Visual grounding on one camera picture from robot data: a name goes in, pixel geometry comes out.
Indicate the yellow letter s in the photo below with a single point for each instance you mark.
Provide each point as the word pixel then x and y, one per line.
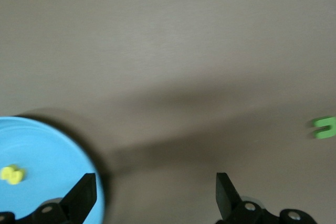
pixel 13 174

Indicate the blue plate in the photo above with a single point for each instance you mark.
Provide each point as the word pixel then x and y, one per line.
pixel 47 150

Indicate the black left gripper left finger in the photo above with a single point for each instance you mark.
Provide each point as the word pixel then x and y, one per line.
pixel 78 197

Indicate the green letter u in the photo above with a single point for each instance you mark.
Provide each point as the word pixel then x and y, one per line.
pixel 318 128

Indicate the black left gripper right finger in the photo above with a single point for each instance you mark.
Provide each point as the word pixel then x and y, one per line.
pixel 228 197

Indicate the brown table cover sheet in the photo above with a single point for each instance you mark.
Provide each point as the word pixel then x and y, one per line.
pixel 157 24

